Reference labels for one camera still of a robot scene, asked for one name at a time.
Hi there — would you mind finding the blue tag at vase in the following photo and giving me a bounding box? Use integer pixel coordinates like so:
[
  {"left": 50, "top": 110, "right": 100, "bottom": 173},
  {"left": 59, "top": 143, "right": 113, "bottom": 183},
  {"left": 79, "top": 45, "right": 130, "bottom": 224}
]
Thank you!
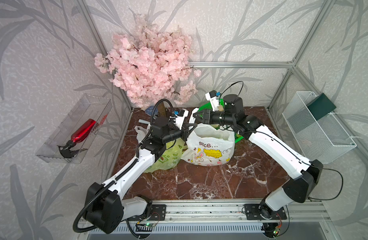
[{"left": 145, "top": 106, "right": 159, "bottom": 116}]

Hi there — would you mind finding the pink cherry blossom bouquet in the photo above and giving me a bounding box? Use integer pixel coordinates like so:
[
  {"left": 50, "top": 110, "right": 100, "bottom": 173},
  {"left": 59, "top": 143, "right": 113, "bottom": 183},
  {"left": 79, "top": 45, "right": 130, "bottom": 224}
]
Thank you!
[{"left": 94, "top": 15, "right": 201, "bottom": 108}]

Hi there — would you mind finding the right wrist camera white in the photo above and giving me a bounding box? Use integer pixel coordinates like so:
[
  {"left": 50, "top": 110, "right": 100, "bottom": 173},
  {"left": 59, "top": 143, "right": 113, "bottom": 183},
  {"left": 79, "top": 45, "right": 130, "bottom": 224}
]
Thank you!
[{"left": 205, "top": 90, "right": 223, "bottom": 112}]

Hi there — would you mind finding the clear wall tray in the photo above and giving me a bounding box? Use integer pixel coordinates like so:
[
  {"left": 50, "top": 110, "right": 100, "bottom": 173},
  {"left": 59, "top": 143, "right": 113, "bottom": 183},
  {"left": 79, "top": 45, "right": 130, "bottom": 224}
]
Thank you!
[{"left": 36, "top": 94, "right": 113, "bottom": 164}]

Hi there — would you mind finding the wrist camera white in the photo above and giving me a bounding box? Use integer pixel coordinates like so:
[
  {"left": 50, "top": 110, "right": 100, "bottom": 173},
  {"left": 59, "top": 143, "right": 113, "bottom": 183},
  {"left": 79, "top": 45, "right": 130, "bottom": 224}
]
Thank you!
[
  {"left": 205, "top": 90, "right": 223, "bottom": 112},
  {"left": 174, "top": 109, "right": 188, "bottom": 130}
]

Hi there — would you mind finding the green plastic basket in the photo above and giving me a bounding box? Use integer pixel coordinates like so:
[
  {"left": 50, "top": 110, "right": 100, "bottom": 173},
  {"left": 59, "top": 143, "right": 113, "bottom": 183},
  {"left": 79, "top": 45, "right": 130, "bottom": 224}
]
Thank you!
[{"left": 193, "top": 95, "right": 248, "bottom": 143}]

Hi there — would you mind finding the white printed plastic bag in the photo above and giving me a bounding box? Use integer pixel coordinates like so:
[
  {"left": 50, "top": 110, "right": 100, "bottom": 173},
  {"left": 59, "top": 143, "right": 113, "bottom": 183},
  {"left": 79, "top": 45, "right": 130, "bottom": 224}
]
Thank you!
[{"left": 181, "top": 124, "right": 235, "bottom": 167}]

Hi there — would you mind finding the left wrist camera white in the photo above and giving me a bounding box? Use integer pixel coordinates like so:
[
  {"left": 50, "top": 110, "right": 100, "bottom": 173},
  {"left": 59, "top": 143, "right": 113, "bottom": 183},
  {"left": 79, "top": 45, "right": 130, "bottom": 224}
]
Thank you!
[{"left": 174, "top": 109, "right": 188, "bottom": 130}]

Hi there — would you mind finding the dark green card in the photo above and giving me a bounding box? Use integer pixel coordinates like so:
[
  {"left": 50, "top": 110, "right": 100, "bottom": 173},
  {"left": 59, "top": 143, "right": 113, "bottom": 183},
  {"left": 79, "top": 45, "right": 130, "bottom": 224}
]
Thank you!
[{"left": 306, "top": 93, "right": 337, "bottom": 121}]

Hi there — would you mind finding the white wire mesh basket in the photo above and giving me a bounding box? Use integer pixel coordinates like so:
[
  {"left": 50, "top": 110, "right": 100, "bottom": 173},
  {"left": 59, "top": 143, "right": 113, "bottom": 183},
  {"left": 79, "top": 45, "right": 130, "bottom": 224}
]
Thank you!
[{"left": 282, "top": 91, "right": 357, "bottom": 164}]

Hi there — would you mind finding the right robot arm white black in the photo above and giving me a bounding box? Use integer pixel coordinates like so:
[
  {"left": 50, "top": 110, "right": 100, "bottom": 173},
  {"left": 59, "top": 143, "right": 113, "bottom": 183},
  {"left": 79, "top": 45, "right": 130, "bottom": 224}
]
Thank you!
[{"left": 193, "top": 94, "right": 323, "bottom": 220}]

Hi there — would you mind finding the red spray bottle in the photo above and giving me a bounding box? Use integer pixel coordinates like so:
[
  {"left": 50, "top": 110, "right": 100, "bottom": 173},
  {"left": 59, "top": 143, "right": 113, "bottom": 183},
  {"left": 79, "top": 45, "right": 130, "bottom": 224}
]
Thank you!
[{"left": 58, "top": 119, "right": 97, "bottom": 159}]

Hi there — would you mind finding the green avocado plastic bag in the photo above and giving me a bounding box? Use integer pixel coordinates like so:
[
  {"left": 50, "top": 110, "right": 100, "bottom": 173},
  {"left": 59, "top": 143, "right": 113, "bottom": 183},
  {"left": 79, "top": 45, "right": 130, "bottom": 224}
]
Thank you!
[{"left": 144, "top": 139, "right": 187, "bottom": 173}]

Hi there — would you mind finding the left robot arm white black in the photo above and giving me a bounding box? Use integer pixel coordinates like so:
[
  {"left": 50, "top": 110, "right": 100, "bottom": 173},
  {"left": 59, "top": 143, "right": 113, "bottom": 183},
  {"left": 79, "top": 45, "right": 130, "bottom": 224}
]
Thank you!
[{"left": 73, "top": 117, "right": 197, "bottom": 234}]

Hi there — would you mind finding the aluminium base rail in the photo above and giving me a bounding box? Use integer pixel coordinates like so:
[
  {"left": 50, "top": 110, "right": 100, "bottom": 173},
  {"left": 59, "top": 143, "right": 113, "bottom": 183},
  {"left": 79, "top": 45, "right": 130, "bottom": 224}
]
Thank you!
[{"left": 150, "top": 199, "right": 332, "bottom": 224}]

